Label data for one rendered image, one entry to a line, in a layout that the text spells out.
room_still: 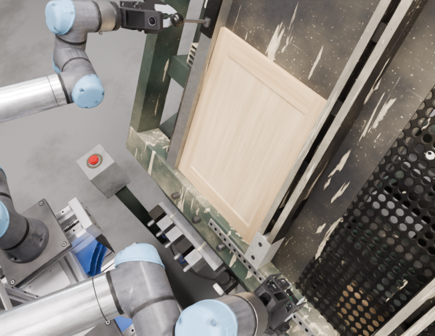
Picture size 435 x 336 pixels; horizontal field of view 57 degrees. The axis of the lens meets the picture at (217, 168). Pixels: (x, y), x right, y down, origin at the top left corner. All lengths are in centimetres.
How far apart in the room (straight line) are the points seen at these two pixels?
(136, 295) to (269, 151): 67
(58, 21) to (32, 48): 285
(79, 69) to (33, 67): 269
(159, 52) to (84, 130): 163
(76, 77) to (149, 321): 59
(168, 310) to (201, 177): 85
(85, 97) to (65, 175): 193
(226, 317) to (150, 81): 112
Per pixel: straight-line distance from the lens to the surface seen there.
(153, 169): 163
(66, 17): 105
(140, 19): 111
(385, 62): 96
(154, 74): 154
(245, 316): 62
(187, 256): 154
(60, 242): 143
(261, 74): 116
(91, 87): 99
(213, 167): 139
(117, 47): 346
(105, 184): 168
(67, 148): 302
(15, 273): 148
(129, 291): 68
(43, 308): 70
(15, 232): 135
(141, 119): 163
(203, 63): 130
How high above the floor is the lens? 220
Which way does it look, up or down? 60 degrees down
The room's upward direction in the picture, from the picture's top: 20 degrees counter-clockwise
